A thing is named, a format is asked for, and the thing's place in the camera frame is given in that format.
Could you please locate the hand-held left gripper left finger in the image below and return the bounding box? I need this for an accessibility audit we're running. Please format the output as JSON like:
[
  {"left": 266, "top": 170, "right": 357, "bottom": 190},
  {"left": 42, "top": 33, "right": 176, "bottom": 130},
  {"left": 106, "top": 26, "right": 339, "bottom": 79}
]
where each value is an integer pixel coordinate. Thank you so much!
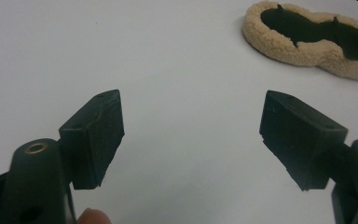
[{"left": 58, "top": 89, "right": 126, "bottom": 190}]

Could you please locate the white table cover sheet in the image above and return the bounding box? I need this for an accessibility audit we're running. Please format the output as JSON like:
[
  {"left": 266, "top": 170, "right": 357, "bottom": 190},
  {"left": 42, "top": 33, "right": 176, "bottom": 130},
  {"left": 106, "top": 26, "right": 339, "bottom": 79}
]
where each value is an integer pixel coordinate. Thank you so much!
[{"left": 0, "top": 0, "right": 358, "bottom": 224}]

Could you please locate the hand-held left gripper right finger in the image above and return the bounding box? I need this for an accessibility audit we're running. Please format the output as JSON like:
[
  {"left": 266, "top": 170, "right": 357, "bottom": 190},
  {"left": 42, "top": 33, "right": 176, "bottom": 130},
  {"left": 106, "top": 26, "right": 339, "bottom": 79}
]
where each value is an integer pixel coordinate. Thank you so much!
[{"left": 258, "top": 90, "right": 349, "bottom": 191}]

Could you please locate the tan fleece-rimmed pad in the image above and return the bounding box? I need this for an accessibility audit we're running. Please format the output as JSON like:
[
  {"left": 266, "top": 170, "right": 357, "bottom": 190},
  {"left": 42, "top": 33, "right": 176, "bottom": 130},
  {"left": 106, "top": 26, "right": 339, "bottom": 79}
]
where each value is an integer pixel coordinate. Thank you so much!
[{"left": 241, "top": 0, "right": 358, "bottom": 82}]

